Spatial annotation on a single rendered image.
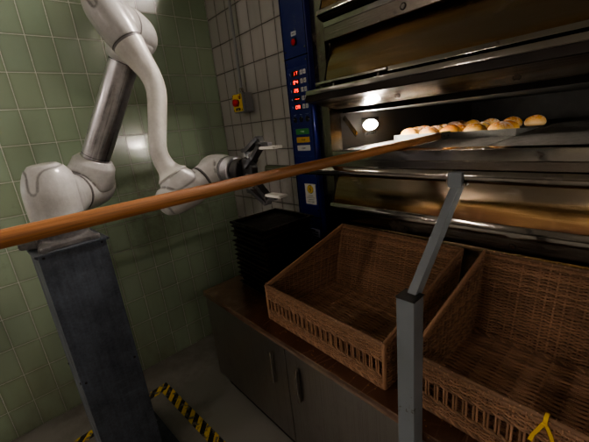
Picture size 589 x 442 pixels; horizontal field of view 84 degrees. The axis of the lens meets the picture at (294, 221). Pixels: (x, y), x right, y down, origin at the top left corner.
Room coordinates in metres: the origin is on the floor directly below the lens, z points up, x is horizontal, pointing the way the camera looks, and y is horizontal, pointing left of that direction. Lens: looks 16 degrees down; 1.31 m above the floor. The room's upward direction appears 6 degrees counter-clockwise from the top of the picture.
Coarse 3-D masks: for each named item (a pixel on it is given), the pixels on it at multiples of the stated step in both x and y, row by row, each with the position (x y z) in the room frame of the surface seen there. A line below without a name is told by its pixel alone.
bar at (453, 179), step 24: (336, 168) 1.00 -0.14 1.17; (360, 168) 0.93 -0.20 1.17; (384, 168) 0.88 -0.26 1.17; (408, 168) 0.83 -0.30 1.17; (432, 168) 0.78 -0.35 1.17; (456, 192) 0.71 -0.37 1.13; (432, 240) 0.66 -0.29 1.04; (432, 264) 0.64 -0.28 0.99; (408, 312) 0.57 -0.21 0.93; (408, 336) 0.57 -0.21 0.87; (408, 360) 0.57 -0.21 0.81; (408, 384) 0.57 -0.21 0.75; (408, 408) 0.58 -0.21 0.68; (408, 432) 0.58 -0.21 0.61
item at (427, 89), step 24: (552, 48) 0.80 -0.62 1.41; (576, 48) 0.76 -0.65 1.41; (432, 72) 1.01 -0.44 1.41; (456, 72) 0.95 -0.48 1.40; (480, 72) 0.91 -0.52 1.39; (504, 72) 0.90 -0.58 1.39; (528, 72) 0.89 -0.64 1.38; (552, 72) 0.89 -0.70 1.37; (576, 72) 0.88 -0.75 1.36; (312, 96) 1.37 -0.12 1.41; (336, 96) 1.28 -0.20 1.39; (360, 96) 1.25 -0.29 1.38; (384, 96) 1.24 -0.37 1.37; (408, 96) 1.22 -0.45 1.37
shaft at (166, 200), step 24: (408, 144) 1.28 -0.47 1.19; (288, 168) 0.88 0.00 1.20; (312, 168) 0.93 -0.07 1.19; (168, 192) 0.67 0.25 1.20; (192, 192) 0.69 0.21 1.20; (216, 192) 0.73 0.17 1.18; (72, 216) 0.55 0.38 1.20; (96, 216) 0.57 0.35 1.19; (120, 216) 0.59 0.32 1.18; (0, 240) 0.48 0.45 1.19; (24, 240) 0.50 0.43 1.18
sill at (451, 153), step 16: (432, 160) 1.15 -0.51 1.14; (448, 160) 1.11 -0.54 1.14; (464, 160) 1.07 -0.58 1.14; (480, 160) 1.03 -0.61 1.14; (496, 160) 1.00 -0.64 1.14; (512, 160) 0.97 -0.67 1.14; (528, 160) 0.94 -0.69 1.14; (544, 160) 0.91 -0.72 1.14; (560, 160) 0.88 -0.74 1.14; (576, 160) 0.85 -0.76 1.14
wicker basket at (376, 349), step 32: (320, 256) 1.34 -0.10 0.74; (352, 256) 1.36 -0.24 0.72; (384, 256) 1.24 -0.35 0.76; (416, 256) 1.13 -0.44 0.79; (448, 256) 1.05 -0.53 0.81; (288, 288) 1.22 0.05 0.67; (320, 288) 1.33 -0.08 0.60; (352, 288) 1.31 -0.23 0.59; (448, 288) 0.96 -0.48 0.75; (288, 320) 1.05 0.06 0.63; (320, 320) 0.92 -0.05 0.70; (352, 320) 1.06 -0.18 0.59; (384, 320) 1.04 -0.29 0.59; (352, 352) 0.82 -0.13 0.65; (384, 352) 0.73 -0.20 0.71; (384, 384) 0.73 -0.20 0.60
